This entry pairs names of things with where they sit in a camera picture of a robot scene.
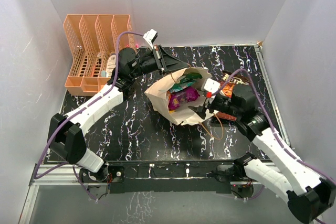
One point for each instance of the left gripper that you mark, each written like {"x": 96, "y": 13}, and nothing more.
{"x": 168, "y": 63}

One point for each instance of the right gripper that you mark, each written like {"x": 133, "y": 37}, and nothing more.
{"x": 200, "y": 110}

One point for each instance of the brown paper bag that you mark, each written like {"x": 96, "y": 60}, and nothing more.
{"x": 183, "y": 115}

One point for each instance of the brown Kettle chips bag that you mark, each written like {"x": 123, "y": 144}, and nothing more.
{"x": 237, "y": 79}

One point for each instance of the orange chips bag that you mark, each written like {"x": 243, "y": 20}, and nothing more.
{"x": 225, "y": 93}

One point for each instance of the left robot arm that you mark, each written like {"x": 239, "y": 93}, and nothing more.
{"x": 67, "y": 132}

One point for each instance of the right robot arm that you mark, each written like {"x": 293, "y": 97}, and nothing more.
{"x": 307, "y": 192}

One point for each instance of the purple snack bag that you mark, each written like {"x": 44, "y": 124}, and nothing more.
{"x": 175, "y": 100}

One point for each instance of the teal snack pack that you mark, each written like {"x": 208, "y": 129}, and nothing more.
{"x": 185, "y": 81}

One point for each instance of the white bottle with label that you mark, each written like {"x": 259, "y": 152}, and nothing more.
{"x": 111, "y": 64}

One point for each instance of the orange plastic file organizer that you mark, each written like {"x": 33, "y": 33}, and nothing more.
{"x": 92, "y": 40}

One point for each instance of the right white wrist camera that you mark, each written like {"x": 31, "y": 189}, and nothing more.
{"x": 210, "y": 85}

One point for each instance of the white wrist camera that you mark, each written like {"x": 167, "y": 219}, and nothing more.
{"x": 150, "y": 37}
{"x": 210, "y": 85}

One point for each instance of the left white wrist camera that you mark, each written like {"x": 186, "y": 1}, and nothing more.
{"x": 150, "y": 37}

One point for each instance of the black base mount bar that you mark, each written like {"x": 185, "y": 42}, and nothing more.
{"x": 178, "y": 176}

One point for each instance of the aluminium frame rail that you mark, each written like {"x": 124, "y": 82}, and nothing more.
{"x": 306, "y": 191}

